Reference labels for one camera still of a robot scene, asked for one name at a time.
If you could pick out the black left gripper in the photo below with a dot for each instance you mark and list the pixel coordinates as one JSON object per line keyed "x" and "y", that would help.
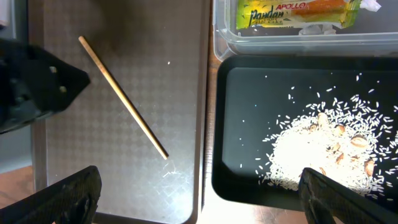
{"x": 35, "y": 84}

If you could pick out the yellow orange snack wrapper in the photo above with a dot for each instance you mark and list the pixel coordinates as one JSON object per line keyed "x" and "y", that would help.
{"x": 296, "y": 13}

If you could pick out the black rectangular tray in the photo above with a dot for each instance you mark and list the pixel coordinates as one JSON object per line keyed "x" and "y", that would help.
{"x": 256, "y": 95}

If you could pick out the wooden chopstick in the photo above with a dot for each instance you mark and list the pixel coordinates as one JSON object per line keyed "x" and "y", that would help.
{"x": 124, "y": 99}

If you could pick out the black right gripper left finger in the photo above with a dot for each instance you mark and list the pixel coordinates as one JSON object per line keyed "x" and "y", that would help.
{"x": 71, "y": 200}

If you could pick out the rice and food scraps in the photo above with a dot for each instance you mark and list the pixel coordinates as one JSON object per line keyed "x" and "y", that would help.
{"x": 342, "y": 125}

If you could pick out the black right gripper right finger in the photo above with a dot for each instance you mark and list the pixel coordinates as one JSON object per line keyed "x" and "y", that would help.
{"x": 323, "y": 200}

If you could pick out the dark brown serving tray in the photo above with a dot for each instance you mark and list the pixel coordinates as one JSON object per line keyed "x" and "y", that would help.
{"x": 157, "y": 52}

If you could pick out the clear plastic waste bin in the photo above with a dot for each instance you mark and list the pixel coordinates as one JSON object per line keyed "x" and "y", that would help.
{"x": 373, "y": 34}

